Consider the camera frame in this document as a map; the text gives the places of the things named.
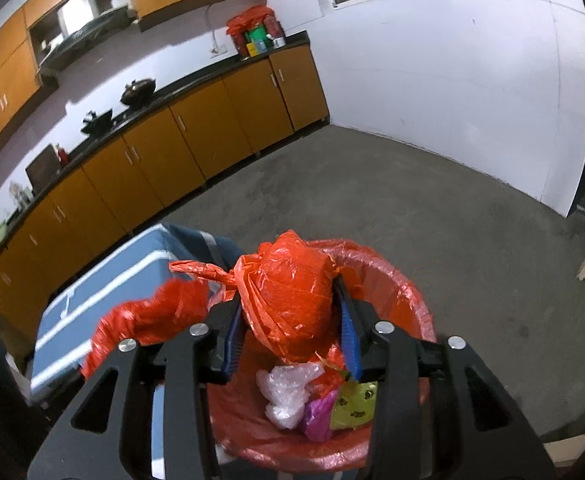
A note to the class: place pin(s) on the blue striped tablecloth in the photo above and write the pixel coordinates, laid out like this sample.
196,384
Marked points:
133,272

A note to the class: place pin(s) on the clear plastic bag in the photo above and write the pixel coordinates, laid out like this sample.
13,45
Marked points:
285,389

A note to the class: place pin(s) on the dark cutting board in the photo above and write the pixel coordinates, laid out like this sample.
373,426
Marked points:
43,169

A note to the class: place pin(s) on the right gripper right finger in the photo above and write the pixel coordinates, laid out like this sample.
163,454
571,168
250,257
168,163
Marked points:
440,412

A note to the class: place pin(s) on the orange plastic bag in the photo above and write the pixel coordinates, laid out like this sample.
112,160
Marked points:
286,289
176,305
334,373

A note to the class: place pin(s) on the orange plastic bag back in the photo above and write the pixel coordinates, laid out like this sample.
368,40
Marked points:
176,305

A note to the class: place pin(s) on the magenta plastic bag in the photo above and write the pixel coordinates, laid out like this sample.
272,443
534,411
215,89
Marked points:
316,422

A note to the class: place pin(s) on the red bottle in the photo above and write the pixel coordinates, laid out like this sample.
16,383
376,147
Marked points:
63,156

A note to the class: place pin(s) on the black wok with lid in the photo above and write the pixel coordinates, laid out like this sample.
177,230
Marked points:
139,93

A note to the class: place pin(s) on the black pot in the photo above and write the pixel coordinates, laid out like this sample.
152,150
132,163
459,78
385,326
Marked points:
97,124

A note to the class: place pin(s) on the red bag covered appliance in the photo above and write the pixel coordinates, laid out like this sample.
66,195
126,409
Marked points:
255,32

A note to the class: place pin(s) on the olive green foil bag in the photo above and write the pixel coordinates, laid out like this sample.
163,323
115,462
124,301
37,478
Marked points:
355,405

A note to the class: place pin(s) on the wooden lower cabinets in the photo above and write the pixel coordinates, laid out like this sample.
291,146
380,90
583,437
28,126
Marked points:
210,122

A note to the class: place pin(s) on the steel range hood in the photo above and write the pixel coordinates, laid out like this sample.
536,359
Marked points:
75,27

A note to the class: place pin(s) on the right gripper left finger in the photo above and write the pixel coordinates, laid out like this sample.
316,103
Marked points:
105,431

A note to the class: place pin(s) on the orange plastic bag front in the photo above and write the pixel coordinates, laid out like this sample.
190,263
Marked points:
334,373

